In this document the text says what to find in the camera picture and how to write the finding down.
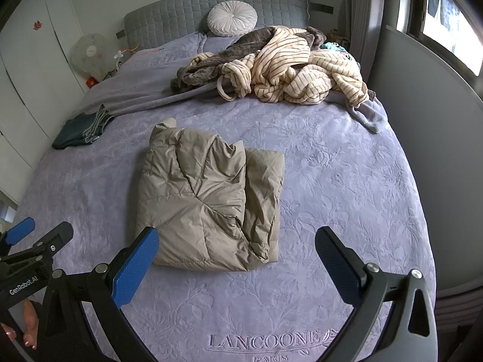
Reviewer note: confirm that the person's left hand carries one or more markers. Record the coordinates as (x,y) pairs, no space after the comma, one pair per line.
(30,320)

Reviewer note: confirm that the plain lilac blanket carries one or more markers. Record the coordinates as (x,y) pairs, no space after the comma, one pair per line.
(151,79)

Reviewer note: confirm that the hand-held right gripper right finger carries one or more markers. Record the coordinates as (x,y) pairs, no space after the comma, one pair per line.
(339,267)

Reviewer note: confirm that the brown plush garment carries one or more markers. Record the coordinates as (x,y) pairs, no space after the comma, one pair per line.
(256,39)

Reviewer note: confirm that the red wardrobe sticker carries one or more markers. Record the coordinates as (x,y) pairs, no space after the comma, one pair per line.
(37,25)

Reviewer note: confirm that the beige puffer jacket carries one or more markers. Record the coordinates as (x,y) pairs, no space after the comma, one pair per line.
(196,203)

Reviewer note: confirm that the small red box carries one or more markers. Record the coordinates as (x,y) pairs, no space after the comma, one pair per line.
(91,82)

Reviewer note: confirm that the grey padded board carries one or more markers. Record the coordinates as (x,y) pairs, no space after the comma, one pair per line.
(415,158)

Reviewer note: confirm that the white low cabinet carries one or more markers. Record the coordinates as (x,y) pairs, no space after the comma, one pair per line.
(8,207)

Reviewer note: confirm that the folded dark green garment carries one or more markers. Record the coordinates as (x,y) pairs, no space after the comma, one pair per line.
(71,130)

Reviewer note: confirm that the embossed lilac bedspread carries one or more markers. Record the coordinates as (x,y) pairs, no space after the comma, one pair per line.
(339,181)

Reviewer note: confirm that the grey garment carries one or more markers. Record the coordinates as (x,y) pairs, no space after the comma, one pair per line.
(371,115)

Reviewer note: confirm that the white round pillow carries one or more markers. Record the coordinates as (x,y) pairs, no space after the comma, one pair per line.
(232,19)

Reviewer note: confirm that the grey quilted headboard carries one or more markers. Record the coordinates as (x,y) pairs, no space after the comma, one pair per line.
(169,19)

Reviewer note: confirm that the window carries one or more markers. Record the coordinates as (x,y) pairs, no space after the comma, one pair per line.
(452,26)

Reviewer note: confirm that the white electric fan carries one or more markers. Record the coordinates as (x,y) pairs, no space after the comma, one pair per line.
(89,51)

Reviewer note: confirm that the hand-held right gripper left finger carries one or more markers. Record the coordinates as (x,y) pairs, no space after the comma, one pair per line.
(137,264)

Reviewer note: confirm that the white wardrobe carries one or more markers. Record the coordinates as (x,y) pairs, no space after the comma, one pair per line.
(22,83)

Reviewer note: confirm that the teal cloth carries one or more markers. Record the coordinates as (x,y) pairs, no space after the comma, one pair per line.
(334,46)

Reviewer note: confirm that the white curtain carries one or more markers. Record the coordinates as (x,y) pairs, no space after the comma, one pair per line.
(362,15)

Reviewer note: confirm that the cream striped fleece robe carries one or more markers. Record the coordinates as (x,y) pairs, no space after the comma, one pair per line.
(302,79)

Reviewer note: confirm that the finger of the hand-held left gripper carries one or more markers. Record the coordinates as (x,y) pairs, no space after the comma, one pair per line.
(47,240)
(19,230)

